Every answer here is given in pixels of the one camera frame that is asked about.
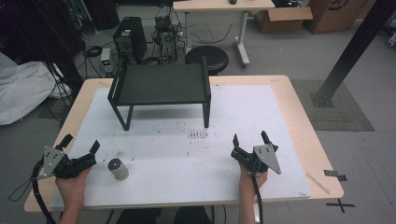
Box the white table mat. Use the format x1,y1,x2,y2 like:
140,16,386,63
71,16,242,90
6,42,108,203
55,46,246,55
50,84,312,209

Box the black metal shelf rack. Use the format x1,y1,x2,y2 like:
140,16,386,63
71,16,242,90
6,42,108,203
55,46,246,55
106,55,213,132

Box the person's left hand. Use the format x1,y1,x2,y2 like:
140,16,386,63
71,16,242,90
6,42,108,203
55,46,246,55
54,166,92,204

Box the black metal post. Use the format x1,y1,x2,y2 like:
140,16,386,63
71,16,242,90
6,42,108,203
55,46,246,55
308,0,396,109

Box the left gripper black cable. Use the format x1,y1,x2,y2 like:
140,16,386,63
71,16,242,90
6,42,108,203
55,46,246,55
7,158,58,224

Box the black tape cross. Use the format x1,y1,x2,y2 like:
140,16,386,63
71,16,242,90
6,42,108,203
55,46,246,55
325,198,357,215

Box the thin wooden stick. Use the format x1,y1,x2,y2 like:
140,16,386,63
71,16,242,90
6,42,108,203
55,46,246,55
304,172,332,196

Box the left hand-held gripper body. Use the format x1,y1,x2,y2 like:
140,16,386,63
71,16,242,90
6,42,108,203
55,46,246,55
36,146,97,180

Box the light wooden table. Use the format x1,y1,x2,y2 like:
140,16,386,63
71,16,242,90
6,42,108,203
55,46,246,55
23,74,346,214

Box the small device with green display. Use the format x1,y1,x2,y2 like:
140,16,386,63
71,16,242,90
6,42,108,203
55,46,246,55
100,47,114,76

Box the black curtain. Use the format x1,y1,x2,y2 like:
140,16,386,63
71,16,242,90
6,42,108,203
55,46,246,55
0,0,86,94

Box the black tape piece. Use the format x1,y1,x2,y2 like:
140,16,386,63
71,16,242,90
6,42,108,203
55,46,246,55
323,169,348,182

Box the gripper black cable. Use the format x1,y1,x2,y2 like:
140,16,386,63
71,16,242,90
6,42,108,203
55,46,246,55
249,160,265,224
7,158,58,224

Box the large printed cardboard box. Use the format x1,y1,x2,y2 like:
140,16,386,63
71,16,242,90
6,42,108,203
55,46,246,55
303,0,370,35

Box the black tripod stand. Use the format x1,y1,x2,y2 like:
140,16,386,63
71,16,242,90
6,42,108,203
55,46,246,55
43,60,74,108

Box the open-frame computer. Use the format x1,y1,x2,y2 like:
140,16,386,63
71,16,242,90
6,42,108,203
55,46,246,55
153,15,178,62

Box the wooden desk with white legs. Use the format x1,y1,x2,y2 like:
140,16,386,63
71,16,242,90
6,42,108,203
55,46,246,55
172,0,276,68

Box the open cardboard box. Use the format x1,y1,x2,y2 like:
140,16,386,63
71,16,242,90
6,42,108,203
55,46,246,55
250,7,314,35

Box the coiled black cable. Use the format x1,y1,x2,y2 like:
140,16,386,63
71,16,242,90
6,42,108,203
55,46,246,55
82,45,104,59

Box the person's right hand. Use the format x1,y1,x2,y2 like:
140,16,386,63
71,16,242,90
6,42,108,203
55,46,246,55
238,162,269,202

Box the silver metal can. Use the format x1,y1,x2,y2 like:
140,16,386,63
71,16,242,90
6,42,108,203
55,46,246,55
107,158,130,181

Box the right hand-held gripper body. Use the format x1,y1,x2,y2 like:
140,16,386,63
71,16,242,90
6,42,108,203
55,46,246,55
230,144,282,175

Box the black round stool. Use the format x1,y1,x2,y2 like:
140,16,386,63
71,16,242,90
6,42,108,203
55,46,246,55
184,45,230,77

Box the dark floor mat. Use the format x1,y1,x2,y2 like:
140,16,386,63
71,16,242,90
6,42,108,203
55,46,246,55
290,78,375,133

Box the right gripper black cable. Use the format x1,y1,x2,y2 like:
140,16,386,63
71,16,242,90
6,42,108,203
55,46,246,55
249,160,265,224

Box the white cloth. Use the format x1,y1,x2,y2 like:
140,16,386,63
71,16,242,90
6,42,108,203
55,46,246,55
0,50,73,126

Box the black computer tower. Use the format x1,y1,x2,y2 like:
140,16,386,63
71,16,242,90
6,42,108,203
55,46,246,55
112,16,149,65

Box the black floor cable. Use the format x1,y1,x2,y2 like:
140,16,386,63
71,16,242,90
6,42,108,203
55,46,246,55
190,23,233,45

